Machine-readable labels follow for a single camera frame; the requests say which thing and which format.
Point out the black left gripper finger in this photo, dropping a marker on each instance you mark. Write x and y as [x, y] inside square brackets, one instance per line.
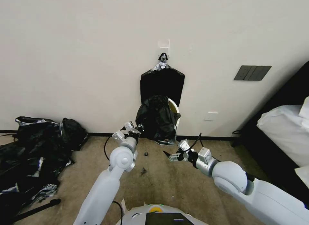
[139, 134]
[140, 127]

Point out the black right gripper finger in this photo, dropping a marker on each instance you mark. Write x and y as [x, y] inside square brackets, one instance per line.
[174, 159]
[170, 154]

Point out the black trash bag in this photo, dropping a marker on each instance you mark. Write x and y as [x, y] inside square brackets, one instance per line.
[72, 132]
[154, 118]

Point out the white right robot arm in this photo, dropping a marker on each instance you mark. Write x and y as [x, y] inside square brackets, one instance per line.
[229, 176]

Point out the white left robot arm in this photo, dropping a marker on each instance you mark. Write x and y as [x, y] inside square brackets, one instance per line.
[120, 159]

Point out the cream round trash bin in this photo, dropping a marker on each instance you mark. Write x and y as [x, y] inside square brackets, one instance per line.
[173, 105]

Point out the hanging flat black bag stack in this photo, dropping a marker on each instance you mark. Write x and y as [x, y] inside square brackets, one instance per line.
[161, 82]

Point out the crumpled black trash bag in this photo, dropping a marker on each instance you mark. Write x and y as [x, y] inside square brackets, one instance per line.
[72, 132]

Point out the pile of black trash bags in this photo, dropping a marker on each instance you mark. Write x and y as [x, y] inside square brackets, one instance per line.
[31, 157]

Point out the small black plastic scrap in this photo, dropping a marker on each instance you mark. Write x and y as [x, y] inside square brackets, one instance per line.
[143, 171]
[145, 153]

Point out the black baseboard strip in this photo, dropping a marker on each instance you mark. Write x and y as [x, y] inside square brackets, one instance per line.
[217, 138]

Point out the white adhesive hook plate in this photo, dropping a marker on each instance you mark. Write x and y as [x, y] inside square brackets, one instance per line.
[164, 44]

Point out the white duvet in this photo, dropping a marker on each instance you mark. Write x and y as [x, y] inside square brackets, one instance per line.
[284, 133]

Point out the white bed sheet corner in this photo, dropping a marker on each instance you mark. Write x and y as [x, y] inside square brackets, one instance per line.
[303, 175]

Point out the black tripod leg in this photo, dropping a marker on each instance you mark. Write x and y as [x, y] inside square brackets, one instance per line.
[36, 209]

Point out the white pillow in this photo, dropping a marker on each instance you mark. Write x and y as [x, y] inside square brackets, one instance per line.
[304, 106]

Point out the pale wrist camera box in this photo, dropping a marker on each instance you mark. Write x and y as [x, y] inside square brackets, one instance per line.
[128, 125]
[184, 145]

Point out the white wall outlet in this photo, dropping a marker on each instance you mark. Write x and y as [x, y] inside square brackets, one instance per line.
[211, 116]

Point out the dark grey wall switch panel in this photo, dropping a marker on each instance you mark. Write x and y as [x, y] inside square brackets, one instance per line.
[252, 72]

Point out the black bed frame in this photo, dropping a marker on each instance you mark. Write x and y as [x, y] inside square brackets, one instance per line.
[277, 96]

